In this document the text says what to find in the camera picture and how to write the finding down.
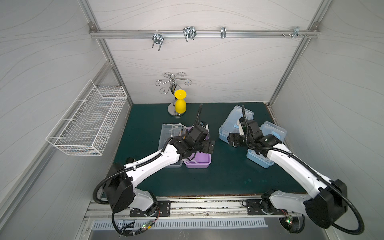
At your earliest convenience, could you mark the small blue toolbox clear lid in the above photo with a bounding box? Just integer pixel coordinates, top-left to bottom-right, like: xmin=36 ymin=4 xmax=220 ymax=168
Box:
xmin=219 ymin=106 xmax=243 ymax=144

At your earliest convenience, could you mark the large blue toolbox clear lid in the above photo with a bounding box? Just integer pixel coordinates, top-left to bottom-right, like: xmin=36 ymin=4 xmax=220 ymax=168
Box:
xmin=246 ymin=120 xmax=287 ymax=169

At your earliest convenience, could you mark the purple toolbox clear lid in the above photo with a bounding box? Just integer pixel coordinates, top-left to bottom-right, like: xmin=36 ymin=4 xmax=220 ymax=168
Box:
xmin=157 ymin=122 xmax=212 ymax=169

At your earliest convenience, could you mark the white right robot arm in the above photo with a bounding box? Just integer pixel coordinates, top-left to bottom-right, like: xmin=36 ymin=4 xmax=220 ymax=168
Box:
xmin=227 ymin=117 xmax=365 ymax=235

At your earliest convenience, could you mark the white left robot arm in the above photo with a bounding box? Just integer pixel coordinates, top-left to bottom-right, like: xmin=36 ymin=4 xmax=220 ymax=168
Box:
xmin=93 ymin=122 xmax=215 ymax=216

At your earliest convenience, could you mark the silver hook stand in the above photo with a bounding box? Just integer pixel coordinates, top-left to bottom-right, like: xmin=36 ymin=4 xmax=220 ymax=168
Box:
xmin=155 ymin=72 xmax=192 ymax=118

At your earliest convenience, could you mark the yellow plastic goblet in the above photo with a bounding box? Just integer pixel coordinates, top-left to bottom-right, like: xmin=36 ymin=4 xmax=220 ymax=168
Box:
xmin=175 ymin=89 xmax=187 ymax=114

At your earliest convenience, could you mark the metal double hook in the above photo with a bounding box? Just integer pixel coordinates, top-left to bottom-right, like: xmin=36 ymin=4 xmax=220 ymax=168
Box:
xmin=183 ymin=26 xmax=197 ymax=42

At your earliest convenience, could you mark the small metal hook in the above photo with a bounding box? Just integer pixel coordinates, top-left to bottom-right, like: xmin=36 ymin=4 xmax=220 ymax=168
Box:
xmin=221 ymin=27 xmax=227 ymax=39

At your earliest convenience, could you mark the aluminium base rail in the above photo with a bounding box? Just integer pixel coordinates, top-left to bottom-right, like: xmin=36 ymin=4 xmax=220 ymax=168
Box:
xmin=84 ymin=195 xmax=285 ymax=221

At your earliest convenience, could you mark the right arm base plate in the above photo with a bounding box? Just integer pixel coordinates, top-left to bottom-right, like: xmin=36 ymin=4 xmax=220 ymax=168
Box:
xmin=242 ymin=199 xmax=286 ymax=216

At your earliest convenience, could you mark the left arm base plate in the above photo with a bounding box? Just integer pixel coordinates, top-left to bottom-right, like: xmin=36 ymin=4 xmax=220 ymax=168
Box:
xmin=130 ymin=201 xmax=171 ymax=218

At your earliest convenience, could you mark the white wire basket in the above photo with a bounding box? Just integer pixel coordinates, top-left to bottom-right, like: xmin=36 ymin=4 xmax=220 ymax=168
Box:
xmin=46 ymin=80 xmax=128 ymax=156

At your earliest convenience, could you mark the metal bracket hook right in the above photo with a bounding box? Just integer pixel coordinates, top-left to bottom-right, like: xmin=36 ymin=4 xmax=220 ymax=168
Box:
xmin=282 ymin=27 xmax=309 ymax=39

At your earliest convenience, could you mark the aluminium cross rail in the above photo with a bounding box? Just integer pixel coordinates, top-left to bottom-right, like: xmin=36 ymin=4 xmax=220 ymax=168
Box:
xmin=90 ymin=29 xmax=321 ymax=39

